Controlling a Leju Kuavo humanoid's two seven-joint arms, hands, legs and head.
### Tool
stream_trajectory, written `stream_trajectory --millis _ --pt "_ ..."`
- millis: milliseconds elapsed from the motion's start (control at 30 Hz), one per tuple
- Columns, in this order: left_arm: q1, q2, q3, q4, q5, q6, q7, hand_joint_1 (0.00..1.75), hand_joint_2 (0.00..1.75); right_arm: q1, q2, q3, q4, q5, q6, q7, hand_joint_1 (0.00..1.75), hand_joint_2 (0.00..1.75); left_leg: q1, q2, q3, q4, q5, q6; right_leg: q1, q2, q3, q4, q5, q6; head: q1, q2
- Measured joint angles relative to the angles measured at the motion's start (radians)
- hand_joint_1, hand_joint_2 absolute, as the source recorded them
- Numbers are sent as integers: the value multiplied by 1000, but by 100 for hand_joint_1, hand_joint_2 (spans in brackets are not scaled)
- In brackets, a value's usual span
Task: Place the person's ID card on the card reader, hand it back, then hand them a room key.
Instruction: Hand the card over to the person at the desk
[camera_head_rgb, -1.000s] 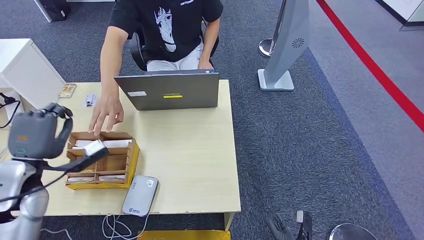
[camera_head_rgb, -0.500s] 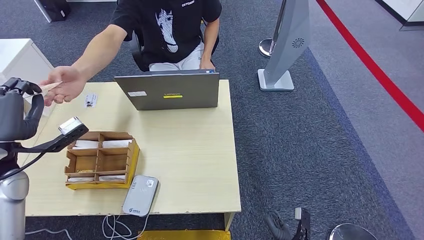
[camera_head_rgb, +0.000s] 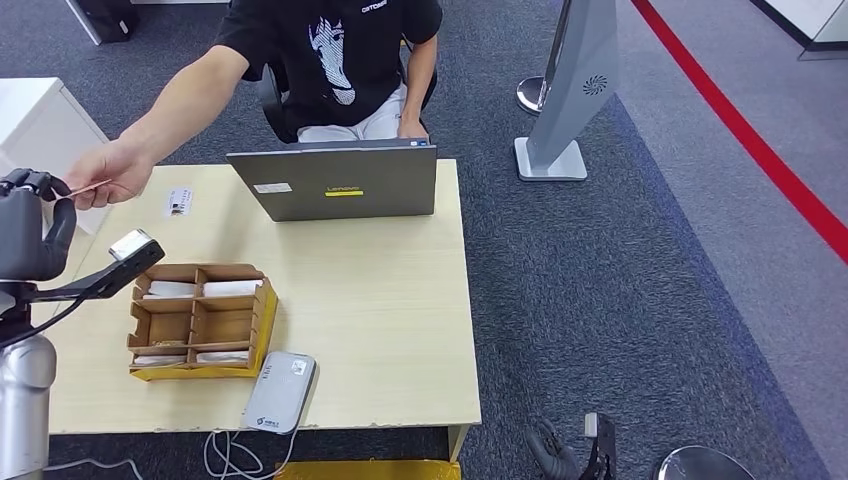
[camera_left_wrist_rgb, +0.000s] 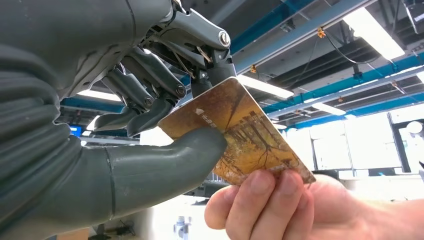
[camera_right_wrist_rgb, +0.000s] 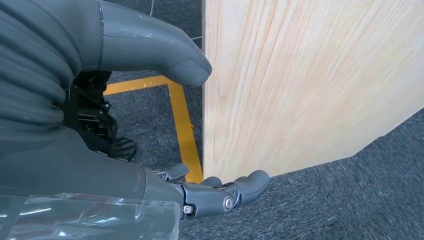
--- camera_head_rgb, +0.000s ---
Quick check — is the person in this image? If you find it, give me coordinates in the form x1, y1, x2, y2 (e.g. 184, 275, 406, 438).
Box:
64, 0, 444, 212

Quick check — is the grey standing kiosk panel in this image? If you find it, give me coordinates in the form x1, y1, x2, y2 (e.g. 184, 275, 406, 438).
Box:
513, 0, 623, 183

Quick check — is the black right camera bracket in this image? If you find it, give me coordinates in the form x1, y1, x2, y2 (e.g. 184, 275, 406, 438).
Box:
584, 413, 617, 480

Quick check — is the person's right hand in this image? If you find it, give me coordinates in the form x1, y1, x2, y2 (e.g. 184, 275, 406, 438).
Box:
64, 139, 155, 212

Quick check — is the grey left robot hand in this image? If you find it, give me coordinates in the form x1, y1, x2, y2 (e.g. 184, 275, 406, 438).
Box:
0, 168, 78, 283

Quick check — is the pale wooden desk leg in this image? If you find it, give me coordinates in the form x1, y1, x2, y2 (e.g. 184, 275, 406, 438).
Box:
447, 425, 473, 464

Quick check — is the black left camera bracket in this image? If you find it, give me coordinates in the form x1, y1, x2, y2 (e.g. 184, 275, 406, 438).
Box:
29, 238, 167, 303

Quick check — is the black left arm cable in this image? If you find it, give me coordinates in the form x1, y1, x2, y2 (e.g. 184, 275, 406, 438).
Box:
0, 298, 84, 349

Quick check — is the white cabinet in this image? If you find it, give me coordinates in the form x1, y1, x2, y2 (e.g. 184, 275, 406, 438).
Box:
0, 77, 113, 236

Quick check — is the chrome stanchion post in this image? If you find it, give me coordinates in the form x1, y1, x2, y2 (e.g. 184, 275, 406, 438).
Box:
516, 0, 572, 116

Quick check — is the grey laptop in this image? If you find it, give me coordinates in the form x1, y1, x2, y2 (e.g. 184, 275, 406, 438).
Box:
225, 137, 439, 223

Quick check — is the grey card reader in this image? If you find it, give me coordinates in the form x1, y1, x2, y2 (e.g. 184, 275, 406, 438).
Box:
242, 351, 318, 437

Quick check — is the person's left hand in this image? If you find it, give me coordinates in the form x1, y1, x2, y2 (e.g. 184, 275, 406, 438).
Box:
396, 115, 431, 142

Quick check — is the white card reader cable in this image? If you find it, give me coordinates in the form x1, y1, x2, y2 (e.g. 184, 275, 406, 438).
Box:
202, 429, 297, 480

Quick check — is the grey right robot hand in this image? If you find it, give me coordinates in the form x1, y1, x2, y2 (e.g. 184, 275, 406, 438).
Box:
526, 418, 583, 480

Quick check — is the yellow floor tape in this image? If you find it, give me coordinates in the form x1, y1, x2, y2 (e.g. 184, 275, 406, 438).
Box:
274, 459, 463, 480

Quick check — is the black camera bracket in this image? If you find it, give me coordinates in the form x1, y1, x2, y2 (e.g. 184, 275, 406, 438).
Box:
29, 238, 167, 303
584, 413, 617, 480

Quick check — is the white ID card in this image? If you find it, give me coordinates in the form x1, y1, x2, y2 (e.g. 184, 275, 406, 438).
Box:
163, 186, 195, 219

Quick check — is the orange room key card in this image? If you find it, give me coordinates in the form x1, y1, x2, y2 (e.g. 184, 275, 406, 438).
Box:
52, 178, 114, 201

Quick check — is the shiny silver dome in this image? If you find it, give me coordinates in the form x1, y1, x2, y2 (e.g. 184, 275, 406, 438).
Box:
652, 445, 758, 480

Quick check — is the white floor cable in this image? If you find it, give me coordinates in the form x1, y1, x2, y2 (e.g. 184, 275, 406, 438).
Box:
42, 457, 145, 480

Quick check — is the wooden divided card box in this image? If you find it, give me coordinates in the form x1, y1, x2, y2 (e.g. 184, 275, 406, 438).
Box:
127, 263, 272, 371

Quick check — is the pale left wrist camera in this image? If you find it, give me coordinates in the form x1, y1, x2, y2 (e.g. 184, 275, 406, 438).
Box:
107, 228, 155, 262

